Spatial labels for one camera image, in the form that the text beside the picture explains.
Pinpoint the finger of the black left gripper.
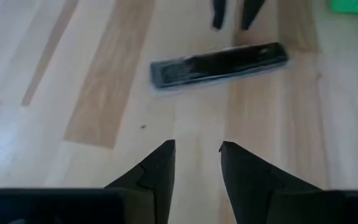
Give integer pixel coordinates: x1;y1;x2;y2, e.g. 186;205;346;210
240;0;267;31
211;0;227;31

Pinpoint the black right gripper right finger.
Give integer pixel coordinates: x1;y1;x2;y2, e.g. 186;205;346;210
218;141;358;224

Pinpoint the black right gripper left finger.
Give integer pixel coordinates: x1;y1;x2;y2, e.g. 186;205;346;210
0;139;177;224

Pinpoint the black comb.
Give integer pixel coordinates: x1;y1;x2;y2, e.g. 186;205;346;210
149;41;290;91

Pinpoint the green plastic basket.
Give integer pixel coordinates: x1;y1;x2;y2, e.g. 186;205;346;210
330;0;358;15

